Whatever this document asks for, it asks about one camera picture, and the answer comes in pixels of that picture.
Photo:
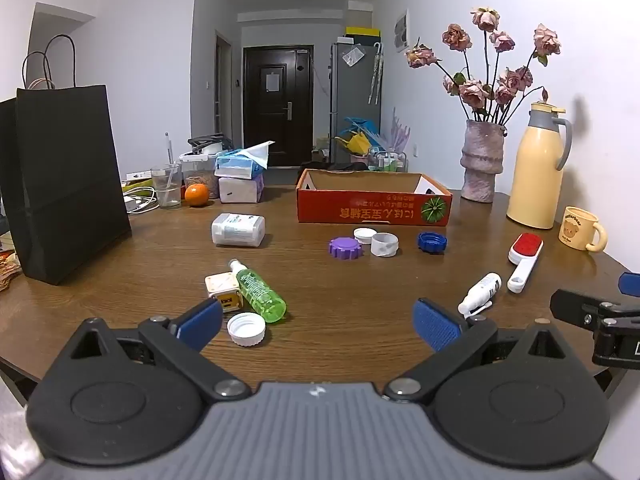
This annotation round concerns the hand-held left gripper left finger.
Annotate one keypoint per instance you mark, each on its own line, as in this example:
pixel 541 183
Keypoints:
pixel 200 319

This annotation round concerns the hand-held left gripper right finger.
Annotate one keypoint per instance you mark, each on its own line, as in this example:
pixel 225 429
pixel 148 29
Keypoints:
pixel 436 322

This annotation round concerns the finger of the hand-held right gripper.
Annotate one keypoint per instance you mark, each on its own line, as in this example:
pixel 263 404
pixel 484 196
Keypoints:
pixel 629 284
pixel 572 306

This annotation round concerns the cream plug adapter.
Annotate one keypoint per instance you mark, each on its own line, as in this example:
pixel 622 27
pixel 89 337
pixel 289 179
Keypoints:
pixel 220 287

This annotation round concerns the small white spray bottle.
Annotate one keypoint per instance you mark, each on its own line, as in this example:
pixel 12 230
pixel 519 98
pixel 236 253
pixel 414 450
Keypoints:
pixel 481 291

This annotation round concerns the green spray bottle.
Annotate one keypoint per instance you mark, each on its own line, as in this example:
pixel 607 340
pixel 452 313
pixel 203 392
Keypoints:
pixel 260 292

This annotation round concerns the blue bottle cap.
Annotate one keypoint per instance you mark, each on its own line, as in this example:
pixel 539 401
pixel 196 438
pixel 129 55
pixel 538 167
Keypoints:
pixel 432 243

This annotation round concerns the orange cardboard box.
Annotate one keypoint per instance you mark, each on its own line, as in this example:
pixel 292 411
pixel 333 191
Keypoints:
pixel 360 207

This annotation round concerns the large white bottle cap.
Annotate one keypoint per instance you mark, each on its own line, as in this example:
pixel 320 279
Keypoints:
pixel 246 329

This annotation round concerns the red and white lint brush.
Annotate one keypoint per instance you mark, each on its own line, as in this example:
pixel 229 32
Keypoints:
pixel 525 255

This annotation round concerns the yellow bear mug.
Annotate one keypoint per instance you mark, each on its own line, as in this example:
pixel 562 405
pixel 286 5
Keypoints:
pixel 577 227

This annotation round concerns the white pill bottle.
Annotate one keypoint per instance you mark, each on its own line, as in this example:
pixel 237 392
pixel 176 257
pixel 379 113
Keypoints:
pixel 237 230

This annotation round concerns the small white bottle cap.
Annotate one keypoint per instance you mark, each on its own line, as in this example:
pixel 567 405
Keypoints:
pixel 364 236

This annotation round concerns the purple bottle cap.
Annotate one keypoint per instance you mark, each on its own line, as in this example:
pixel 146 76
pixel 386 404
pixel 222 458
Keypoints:
pixel 345 248

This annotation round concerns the orange fruit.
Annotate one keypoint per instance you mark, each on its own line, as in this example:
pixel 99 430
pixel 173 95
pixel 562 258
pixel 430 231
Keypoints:
pixel 196 195

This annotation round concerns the clear glass cup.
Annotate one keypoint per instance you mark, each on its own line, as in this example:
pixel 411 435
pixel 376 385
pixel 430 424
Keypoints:
pixel 166 190

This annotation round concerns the purple tissue pack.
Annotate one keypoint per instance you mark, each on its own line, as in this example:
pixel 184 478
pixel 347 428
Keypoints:
pixel 240 190

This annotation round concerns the yellow thermos jug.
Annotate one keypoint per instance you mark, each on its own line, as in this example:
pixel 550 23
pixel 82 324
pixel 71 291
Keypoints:
pixel 535 175

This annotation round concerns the clear container with white lid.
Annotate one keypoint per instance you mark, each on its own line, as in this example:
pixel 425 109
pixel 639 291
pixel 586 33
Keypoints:
pixel 200 170

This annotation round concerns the blue tissue pack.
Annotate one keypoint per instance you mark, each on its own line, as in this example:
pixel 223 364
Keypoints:
pixel 240 165

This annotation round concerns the pink ribbed vase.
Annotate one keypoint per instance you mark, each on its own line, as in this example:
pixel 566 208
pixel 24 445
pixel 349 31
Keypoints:
pixel 482 160

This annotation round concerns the white pole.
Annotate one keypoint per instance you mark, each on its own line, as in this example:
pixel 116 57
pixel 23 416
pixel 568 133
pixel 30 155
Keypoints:
pixel 169 147

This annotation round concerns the black clamp tool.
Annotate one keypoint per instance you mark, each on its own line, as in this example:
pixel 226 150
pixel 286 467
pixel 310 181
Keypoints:
pixel 207 142

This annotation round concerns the black paper bag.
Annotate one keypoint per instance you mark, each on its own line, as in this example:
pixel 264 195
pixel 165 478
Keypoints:
pixel 70 180

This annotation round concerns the purple feather decoration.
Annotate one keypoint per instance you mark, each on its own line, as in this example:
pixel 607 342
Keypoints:
pixel 401 132

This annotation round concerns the yellow bag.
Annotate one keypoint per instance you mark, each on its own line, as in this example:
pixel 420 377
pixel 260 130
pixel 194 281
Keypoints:
pixel 360 144

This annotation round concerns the printed snack packet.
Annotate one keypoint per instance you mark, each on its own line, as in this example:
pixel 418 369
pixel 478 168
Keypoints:
pixel 9 272

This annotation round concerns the blue folding rack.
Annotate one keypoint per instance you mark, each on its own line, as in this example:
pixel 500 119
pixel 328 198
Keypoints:
pixel 367 127

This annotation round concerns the dark brown entrance door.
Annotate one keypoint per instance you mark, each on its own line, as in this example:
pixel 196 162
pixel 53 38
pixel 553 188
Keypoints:
pixel 277 120

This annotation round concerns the bunch of dried pink roses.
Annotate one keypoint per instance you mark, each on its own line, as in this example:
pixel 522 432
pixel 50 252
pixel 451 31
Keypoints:
pixel 510 82

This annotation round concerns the grey refrigerator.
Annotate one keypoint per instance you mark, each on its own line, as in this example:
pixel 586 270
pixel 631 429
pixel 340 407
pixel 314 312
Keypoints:
pixel 355 90

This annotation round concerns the folded white umbrella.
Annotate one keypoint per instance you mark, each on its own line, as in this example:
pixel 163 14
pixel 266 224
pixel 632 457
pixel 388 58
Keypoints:
pixel 376 72

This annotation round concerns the clear plastic bag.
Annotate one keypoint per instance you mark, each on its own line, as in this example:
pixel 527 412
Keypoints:
pixel 353 56

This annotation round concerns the yellow box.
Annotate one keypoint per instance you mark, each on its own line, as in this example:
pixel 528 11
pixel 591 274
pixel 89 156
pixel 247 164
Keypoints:
pixel 363 31

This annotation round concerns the interior door frame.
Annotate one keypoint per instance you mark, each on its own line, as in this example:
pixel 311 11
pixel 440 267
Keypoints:
pixel 222 90

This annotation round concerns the white wall panel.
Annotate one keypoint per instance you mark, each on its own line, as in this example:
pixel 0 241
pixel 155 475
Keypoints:
pixel 401 30

